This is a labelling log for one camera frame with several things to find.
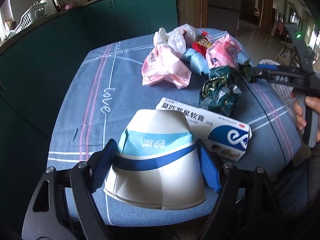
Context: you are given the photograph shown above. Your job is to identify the crushed white blue paper cup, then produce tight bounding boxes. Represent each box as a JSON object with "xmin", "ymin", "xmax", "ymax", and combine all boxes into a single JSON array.
[{"xmin": 104, "ymin": 109, "xmax": 206, "ymax": 210}]

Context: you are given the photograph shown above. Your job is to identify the light blue cleaning cloth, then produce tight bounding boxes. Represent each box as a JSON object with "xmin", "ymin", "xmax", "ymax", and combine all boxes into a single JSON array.
[{"xmin": 181, "ymin": 48, "xmax": 210, "ymax": 76}]

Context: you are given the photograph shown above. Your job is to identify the red yellow snack wrapper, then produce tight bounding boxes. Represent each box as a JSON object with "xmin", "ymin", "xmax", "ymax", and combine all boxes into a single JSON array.
[{"xmin": 191, "ymin": 31, "xmax": 215, "ymax": 56}]

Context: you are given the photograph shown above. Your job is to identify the clear plastic bag red print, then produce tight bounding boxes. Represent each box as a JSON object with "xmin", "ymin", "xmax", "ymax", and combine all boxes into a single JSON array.
[{"xmin": 168, "ymin": 24, "xmax": 197, "ymax": 54}]

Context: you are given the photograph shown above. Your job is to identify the green vegetable leaf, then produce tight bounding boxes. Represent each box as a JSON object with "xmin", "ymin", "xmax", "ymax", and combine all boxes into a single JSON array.
[{"xmin": 238, "ymin": 59, "xmax": 256, "ymax": 83}]

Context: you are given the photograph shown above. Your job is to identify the white printed trash bag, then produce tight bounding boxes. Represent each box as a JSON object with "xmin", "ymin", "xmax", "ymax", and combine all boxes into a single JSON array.
[{"xmin": 271, "ymin": 75, "xmax": 296, "ymax": 120}]

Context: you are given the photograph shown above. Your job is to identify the teal kitchen cabinets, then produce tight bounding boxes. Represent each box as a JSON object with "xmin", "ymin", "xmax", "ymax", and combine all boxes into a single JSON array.
[{"xmin": 1, "ymin": 0, "xmax": 178, "ymax": 138}]

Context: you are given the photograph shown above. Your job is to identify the person's right hand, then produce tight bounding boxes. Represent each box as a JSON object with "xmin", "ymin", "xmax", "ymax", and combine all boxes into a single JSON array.
[{"xmin": 290, "ymin": 92, "xmax": 320, "ymax": 143}]

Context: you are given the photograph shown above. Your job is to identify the white blue ointment box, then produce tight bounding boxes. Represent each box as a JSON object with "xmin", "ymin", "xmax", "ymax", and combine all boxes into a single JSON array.
[{"xmin": 156, "ymin": 98, "xmax": 252, "ymax": 161}]

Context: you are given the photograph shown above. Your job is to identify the pink white plastic bag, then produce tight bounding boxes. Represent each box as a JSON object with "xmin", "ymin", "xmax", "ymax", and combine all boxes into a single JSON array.
[{"xmin": 206, "ymin": 34, "xmax": 242, "ymax": 69}]

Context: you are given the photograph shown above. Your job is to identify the dark green foil wrapper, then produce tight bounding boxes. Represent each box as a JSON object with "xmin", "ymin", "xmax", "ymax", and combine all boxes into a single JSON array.
[{"xmin": 199, "ymin": 66, "xmax": 242, "ymax": 116}]

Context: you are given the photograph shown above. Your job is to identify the blue plaid tablecloth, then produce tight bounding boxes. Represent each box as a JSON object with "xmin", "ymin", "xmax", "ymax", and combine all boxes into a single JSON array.
[{"xmin": 48, "ymin": 35, "xmax": 301, "ymax": 177}]

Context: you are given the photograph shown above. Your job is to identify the grey refrigerator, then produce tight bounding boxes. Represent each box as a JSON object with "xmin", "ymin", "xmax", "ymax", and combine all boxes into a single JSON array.
[{"xmin": 208, "ymin": 0, "xmax": 240, "ymax": 36}]

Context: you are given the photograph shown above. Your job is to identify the crumpled white paper ball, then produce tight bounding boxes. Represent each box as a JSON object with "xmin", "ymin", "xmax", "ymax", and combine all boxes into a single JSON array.
[{"xmin": 153, "ymin": 27, "xmax": 169, "ymax": 46}]

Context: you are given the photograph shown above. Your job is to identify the white dish rack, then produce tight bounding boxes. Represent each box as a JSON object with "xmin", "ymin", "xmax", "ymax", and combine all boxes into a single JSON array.
[{"xmin": 7, "ymin": 2, "xmax": 47, "ymax": 39}]

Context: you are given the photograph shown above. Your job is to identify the wooden glass door frame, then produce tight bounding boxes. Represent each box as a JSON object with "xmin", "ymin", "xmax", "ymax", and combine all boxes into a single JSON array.
[{"xmin": 177, "ymin": 0, "xmax": 208, "ymax": 28}]

